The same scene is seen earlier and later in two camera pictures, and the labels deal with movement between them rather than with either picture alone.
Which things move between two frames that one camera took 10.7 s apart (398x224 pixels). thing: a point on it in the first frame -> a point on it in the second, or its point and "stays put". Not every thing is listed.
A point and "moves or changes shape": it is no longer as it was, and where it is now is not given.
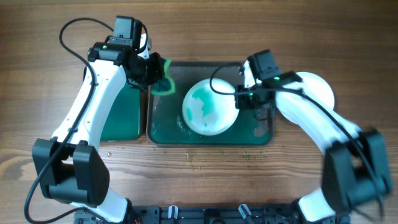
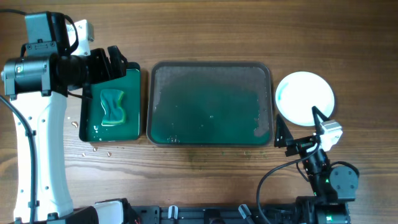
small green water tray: (122, 120) stays put
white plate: (208, 112) moves or changes shape
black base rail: (198, 214) stays put
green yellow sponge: (166, 86) -> (111, 99)
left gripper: (156, 71) -> (102, 71)
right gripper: (240, 101) -> (299, 145)
